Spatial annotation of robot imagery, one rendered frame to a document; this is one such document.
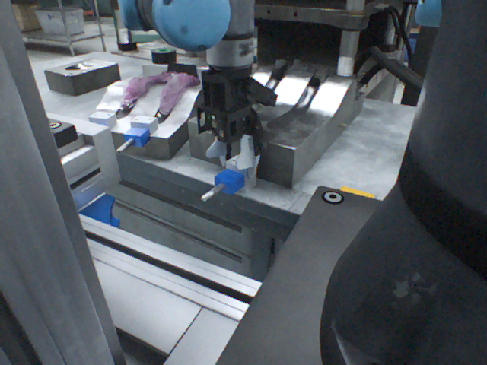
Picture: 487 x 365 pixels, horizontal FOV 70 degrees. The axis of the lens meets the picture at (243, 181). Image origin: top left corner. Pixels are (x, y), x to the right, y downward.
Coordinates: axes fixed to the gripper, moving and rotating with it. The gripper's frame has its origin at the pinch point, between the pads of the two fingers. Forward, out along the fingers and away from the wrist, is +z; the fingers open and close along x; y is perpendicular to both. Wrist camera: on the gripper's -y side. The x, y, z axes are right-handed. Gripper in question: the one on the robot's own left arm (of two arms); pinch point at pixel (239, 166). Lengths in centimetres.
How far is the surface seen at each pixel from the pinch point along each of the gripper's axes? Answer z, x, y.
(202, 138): -1.0, -12.9, -3.2
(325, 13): -18, -24, -81
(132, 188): 21.3, -39.8, -0.1
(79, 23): 45, -504, -252
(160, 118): -0.5, -30.4, -6.4
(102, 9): 66, -813, -488
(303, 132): -4.4, 6.6, -13.1
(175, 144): 2.2, -20.8, -2.0
